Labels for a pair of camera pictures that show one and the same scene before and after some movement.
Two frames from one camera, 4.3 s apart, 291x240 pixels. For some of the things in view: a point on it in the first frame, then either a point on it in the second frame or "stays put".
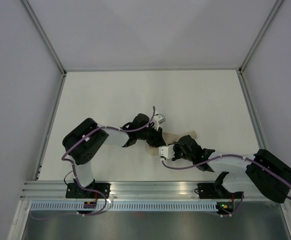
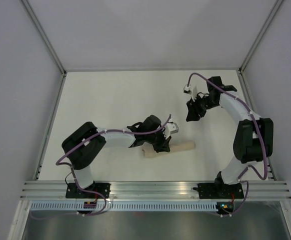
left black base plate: (73, 191) stays put
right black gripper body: (179, 154) -> (201, 105)
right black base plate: (213, 191) stays put
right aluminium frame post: (259, 35) stays put
